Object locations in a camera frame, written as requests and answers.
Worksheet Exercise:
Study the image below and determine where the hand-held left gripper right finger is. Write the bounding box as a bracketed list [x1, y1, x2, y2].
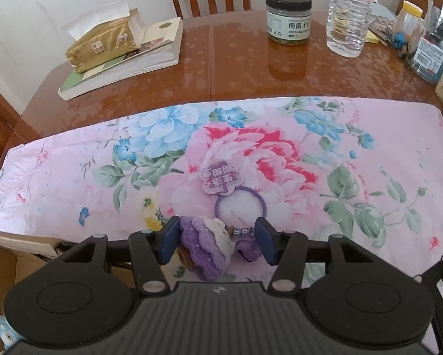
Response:
[254, 217, 373, 293]

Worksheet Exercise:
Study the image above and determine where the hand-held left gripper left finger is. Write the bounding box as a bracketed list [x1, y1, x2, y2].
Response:
[64, 216, 181, 294]

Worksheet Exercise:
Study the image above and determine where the purple crochet keychain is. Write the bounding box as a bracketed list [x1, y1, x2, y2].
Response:
[177, 161, 270, 282]

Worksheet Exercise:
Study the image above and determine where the brown cardboard box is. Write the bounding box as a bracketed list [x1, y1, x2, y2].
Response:
[0, 228, 139, 326]

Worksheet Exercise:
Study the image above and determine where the wooden desktop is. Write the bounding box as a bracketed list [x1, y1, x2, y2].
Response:
[0, 7, 443, 200]

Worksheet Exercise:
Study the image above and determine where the pink floral cloth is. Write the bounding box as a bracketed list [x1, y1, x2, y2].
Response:
[0, 96, 443, 289]

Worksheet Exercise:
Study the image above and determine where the thick green cream book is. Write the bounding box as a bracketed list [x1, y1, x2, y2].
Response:
[58, 17, 184, 101]

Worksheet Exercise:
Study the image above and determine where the gold tissue pack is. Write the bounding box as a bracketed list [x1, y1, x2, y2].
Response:
[61, 2, 146, 75]

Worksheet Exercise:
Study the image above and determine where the black lid glass jar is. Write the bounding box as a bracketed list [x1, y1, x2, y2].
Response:
[265, 0, 313, 45]

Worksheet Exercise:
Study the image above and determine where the clear water bottle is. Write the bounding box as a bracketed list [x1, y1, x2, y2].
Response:
[326, 0, 377, 59]

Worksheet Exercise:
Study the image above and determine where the clear pen holder jar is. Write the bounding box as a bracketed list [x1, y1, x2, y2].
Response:
[404, 0, 443, 84]

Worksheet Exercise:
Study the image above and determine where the loose pens pile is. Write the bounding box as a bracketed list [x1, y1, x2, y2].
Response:
[369, 15, 408, 50]

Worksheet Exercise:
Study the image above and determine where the clear jar yellow lid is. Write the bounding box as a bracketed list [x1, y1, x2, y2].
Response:
[394, 1, 424, 50]

